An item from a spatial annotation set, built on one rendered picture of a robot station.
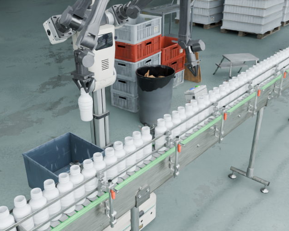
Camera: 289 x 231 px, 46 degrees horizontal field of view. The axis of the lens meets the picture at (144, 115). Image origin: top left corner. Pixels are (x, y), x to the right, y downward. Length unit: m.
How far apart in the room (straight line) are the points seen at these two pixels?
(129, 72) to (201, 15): 5.01
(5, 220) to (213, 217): 1.94
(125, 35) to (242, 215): 2.34
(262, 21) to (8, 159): 6.16
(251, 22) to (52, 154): 6.77
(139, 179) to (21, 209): 0.59
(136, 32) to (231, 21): 4.67
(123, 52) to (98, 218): 2.90
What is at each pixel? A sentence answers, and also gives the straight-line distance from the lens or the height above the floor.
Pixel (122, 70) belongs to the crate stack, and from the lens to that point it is 4.24.
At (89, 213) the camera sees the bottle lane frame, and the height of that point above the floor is 0.96.
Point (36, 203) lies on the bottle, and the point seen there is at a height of 1.13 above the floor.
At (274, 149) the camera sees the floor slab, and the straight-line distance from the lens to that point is 3.86.
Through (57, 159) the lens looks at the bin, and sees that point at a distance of 2.08.
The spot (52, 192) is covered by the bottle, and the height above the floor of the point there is 1.13.
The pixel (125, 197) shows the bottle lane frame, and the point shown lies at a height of 0.91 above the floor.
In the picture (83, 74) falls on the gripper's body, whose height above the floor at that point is 1.40.
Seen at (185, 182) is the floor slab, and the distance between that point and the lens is 3.18.
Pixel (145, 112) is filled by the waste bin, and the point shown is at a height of 0.18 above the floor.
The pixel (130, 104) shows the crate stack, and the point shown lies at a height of 0.11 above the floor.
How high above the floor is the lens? 1.95
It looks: 27 degrees down
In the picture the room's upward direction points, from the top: straight up
